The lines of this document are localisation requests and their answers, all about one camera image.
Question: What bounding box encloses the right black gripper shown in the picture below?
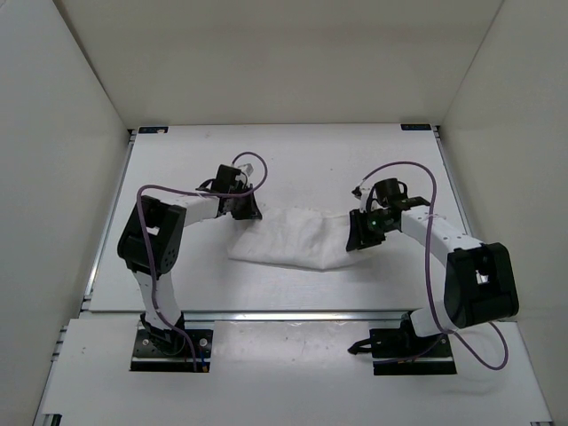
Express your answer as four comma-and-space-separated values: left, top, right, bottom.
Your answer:
347, 208, 395, 251

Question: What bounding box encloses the white pleated skirt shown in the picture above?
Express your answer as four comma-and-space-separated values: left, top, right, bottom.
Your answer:
227, 208, 377, 271

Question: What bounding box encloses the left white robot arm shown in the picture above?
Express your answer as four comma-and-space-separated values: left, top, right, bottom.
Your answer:
117, 163, 262, 359

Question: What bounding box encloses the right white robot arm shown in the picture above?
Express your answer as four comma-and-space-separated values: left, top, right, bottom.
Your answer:
346, 178, 519, 356

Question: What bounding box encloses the left corner label sticker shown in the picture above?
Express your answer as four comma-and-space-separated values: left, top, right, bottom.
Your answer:
138, 126, 169, 134

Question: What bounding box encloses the corner label sticker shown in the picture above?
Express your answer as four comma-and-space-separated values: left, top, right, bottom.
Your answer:
138, 126, 169, 134
400, 123, 431, 131

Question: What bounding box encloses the right corner label sticker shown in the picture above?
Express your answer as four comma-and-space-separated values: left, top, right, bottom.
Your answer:
400, 123, 431, 131

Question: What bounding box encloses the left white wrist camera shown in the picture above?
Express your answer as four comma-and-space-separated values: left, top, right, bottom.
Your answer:
239, 163, 254, 178

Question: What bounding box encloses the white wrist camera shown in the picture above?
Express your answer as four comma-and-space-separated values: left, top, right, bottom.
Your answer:
351, 182, 380, 213
239, 163, 254, 178

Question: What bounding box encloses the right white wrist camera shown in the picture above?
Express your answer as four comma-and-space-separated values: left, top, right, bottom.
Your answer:
351, 182, 380, 213

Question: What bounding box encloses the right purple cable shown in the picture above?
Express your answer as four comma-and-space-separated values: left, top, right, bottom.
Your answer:
354, 160, 509, 370

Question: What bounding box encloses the aluminium front rail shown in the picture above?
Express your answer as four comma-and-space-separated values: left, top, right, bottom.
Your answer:
79, 305, 502, 324

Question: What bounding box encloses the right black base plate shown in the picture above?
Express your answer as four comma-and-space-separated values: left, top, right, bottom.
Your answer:
347, 328, 457, 376

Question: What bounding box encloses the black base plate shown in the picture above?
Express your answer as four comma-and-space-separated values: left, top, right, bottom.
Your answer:
347, 328, 457, 376
130, 322, 214, 374

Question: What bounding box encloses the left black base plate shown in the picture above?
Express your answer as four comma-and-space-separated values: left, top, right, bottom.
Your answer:
130, 322, 214, 374

